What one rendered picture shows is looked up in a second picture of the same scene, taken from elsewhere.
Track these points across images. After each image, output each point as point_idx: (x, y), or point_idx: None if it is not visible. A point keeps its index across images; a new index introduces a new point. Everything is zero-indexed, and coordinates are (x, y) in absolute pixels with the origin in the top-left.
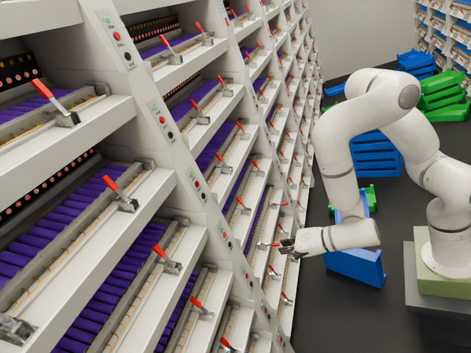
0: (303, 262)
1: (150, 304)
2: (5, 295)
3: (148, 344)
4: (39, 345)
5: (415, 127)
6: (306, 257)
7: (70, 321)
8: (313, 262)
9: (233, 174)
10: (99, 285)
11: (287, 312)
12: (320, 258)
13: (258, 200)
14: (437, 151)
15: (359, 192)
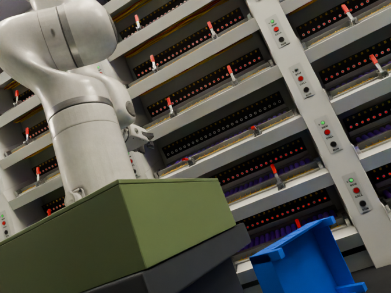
0: (352, 274)
1: None
2: (28, 97)
3: (42, 137)
4: (17, 110)
5: None
6: (365, 271)
7: (26, 109)
8: (354, 279)
9: (153, 74)
10: (38, 104)
11: None
12: (364, 281)
13: (195, 109)
14: (36, 6)
15: (89, 74)
